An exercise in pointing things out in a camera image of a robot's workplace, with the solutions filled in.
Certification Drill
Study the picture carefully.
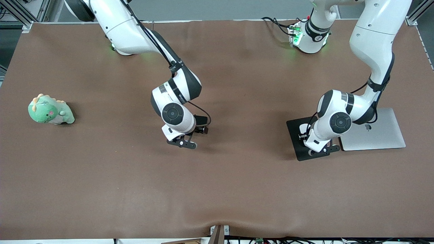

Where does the black mouse pad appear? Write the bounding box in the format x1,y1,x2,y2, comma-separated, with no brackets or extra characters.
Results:
286,116,331,162

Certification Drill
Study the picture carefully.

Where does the brown table cover sheet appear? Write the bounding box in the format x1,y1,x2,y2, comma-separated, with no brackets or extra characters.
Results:
0,19,434,240

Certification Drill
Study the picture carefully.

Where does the silver laptop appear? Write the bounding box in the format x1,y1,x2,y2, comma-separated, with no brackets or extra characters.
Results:
339,108,406,151

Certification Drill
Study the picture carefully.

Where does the brown cardboard piece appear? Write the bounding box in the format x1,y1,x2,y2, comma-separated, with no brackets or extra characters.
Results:
161,238,204,244

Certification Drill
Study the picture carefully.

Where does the green dinosaur plush toy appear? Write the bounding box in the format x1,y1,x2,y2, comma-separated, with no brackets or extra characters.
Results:
28,94,75,125

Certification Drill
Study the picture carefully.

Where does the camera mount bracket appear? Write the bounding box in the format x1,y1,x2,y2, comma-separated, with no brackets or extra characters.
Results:
209,224,230,244

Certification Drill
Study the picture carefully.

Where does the black arm base cable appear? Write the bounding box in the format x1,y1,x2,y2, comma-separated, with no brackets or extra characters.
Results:
261,15,307,37

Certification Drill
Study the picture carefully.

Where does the aluminium frame strut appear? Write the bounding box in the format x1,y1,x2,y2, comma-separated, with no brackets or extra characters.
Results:
0,0,51,33
406,0,434,26

